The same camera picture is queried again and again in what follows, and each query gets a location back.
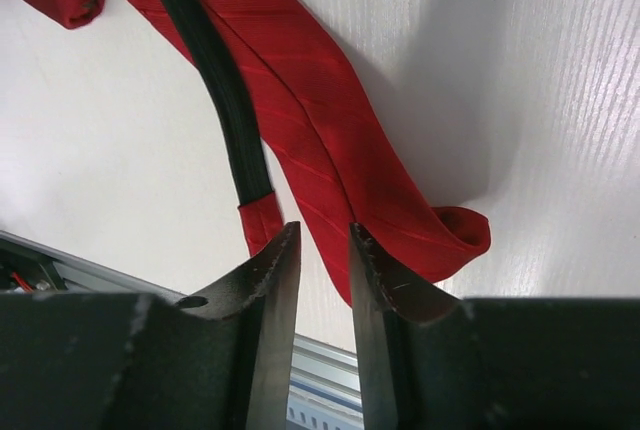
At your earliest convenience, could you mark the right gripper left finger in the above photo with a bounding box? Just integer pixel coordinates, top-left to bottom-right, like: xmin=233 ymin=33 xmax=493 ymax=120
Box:
xmin=175 ymin=222 xmax=301 ymax=429

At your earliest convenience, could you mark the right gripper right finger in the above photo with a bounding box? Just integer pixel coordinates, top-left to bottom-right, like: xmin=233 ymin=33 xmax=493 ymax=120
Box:
xmin=349 ymin=223 xmax=459 ymax=429

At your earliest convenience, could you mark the red necktie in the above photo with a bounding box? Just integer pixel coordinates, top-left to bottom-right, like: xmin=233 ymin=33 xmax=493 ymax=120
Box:
xmin=23 ymin=0 xmax=491 ymax=300

